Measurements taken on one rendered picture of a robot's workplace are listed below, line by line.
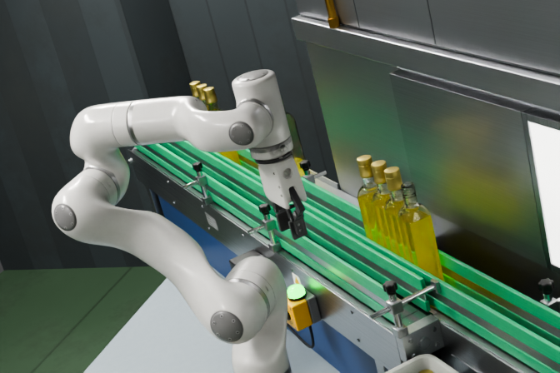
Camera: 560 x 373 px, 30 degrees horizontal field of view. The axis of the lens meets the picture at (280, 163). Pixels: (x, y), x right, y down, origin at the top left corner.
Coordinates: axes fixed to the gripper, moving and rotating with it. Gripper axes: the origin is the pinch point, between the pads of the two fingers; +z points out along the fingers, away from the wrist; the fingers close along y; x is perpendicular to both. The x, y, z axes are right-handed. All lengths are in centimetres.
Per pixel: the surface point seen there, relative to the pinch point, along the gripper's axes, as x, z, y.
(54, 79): -27, 32, 316
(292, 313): -8, 38, 34
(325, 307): -15, 38, 30
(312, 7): -46, -24, 62
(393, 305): -14.3, 22.5, -7.4
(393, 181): -29.3, 4.9, 9.2
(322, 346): -17, 57, 44
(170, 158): -17, 24, 130
